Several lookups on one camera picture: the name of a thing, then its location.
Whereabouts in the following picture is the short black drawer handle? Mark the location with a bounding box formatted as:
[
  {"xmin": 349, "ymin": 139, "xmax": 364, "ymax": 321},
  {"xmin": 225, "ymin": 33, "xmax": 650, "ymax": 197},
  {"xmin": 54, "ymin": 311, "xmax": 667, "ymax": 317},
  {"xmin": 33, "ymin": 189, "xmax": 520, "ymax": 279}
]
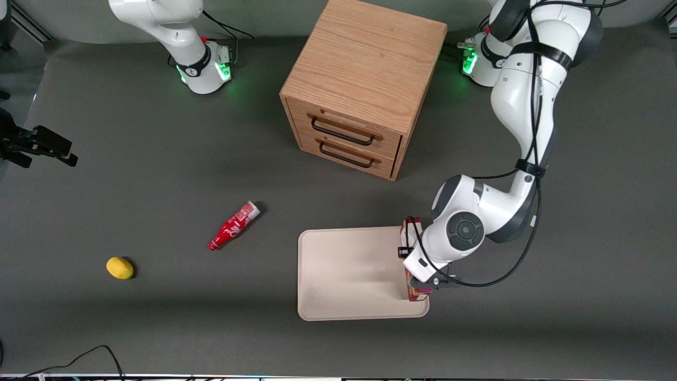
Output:
[{"xmin": 318, "ymin": 141, "xmax": 374, "ymax": 169}]

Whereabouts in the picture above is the black loose table cable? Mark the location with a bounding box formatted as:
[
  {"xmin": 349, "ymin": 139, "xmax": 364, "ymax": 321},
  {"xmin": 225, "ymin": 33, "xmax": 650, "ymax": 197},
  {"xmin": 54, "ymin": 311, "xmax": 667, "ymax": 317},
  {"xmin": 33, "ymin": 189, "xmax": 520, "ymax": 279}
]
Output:
[{"xmin": 0, "ymin": 344, "xmax": 126, "ymax": 381}]

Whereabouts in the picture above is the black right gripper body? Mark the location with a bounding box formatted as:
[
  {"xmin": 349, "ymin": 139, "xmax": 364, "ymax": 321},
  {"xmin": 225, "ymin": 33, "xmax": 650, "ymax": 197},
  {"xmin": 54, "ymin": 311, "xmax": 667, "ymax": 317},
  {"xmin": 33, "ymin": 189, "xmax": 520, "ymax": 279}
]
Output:
[{"xmin": 0, "ymin": 108, "xmax": 36, "ymax": 160}]

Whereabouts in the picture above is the light oak drawer cabinet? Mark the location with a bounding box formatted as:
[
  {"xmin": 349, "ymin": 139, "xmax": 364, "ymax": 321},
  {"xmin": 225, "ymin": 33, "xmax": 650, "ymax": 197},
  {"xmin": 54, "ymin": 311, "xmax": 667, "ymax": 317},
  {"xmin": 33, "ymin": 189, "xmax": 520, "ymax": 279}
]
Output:
[{"xmin": 279, "ymin": 0, "xmax": 449, "ymax": 182}]

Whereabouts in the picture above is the yellow lemon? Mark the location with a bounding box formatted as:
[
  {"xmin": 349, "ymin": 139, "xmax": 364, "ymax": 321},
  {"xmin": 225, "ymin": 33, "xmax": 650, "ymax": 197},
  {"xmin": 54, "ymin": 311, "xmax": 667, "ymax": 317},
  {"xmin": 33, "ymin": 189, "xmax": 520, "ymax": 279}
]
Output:
[{"xmin": 106, "ymin": 256, "xmax": 134, "ymax": 280}]

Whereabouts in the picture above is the black right arm base cable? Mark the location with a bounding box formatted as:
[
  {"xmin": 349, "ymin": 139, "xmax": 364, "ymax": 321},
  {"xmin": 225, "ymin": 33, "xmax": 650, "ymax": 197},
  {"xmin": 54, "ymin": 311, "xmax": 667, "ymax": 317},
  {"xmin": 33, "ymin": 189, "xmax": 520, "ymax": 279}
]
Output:
[{"xmin": 168, "ymin": 9, "xmax": 255, "ymax": 68}]

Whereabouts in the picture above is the beige rectangular tray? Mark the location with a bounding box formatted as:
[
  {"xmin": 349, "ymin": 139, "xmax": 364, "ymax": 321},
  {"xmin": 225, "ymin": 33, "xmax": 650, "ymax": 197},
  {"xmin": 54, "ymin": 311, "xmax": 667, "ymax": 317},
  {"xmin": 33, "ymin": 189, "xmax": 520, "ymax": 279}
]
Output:
[{"xmin": 297, "ymin": 226, "xmax": 430, "ymax": 322}]

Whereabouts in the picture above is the long black drawer handle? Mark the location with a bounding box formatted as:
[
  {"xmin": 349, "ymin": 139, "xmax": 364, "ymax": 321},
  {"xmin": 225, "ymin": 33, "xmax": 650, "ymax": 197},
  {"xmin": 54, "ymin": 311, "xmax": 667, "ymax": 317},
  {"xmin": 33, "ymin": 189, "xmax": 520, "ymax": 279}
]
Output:
[{"xmin": 310, "ymin": 116, "xmax": 374, "ymax": 147}]

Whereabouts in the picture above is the red cola bottle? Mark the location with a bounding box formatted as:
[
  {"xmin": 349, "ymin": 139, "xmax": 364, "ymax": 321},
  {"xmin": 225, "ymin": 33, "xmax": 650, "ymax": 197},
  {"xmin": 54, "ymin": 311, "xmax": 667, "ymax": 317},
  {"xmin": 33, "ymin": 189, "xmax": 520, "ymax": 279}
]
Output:
[{"xmin": 207, "ymin": 201, "xmax": 261, "ymax": 251}]

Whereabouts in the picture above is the black metal frame strut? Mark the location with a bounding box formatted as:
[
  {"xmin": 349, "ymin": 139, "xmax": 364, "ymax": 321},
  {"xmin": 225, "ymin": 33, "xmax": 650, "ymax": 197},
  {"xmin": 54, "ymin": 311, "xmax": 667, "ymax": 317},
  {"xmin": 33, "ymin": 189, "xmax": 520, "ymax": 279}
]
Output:
[{"xmin": 10, "ymin": 0, "xmax": 54, "ymax": 44}]

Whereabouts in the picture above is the oak drawer with short handle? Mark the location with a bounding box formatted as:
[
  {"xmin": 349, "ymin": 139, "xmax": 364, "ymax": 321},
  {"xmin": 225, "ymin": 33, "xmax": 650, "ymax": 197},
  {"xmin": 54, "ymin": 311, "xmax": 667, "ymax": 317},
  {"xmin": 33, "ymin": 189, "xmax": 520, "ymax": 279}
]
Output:
[{"xmin": 298, "ymin": 131, "xmax": 397, "ymax": 180}]

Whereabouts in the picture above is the red cookie box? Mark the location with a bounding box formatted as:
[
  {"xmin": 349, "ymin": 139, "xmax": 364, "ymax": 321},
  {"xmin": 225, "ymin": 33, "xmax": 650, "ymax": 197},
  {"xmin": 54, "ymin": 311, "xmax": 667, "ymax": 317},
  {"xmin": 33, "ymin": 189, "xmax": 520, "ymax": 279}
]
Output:
[{"xmin": 400, "ymin": 216, "xmax": 435, "ymax": 303}]

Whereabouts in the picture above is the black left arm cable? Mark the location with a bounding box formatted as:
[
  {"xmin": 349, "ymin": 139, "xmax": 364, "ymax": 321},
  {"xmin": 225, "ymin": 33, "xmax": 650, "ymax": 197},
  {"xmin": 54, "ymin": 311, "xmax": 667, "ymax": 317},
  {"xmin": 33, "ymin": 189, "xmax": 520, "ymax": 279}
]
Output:
[{"xmin": 405, "ymin": 0, "xmax": 628, "ymax": 289}]

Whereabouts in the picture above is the oak drawer with long handle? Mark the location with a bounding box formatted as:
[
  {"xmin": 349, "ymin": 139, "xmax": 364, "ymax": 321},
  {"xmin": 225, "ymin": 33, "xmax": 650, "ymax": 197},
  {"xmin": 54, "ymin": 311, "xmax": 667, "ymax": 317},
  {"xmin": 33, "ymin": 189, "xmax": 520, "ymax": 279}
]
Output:
[{"xmin": 287, "ymin": 98, "xmax": 403, "ymax": 160}]

